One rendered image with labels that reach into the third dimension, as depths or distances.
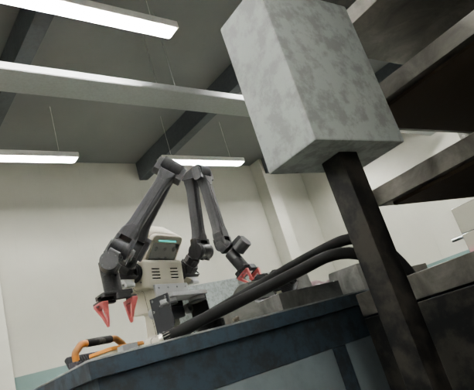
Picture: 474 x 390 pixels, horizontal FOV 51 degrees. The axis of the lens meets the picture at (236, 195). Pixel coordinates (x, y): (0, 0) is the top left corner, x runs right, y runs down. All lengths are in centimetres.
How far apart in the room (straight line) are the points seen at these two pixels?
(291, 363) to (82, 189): 702
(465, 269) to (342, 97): 46
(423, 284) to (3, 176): 706
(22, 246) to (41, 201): 76
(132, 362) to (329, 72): 75
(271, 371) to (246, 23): 82
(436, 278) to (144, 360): 67
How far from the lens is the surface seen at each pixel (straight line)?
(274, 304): 151
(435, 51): 135
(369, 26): 158
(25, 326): 720
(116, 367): 108
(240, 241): 223
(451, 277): 122
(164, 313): 208
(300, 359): 134
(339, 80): 118
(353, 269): 185
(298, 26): 119
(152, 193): 175
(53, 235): 768
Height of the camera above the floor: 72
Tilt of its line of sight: 18 degrees up
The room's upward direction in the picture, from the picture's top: 17 degrees counter-clockwise
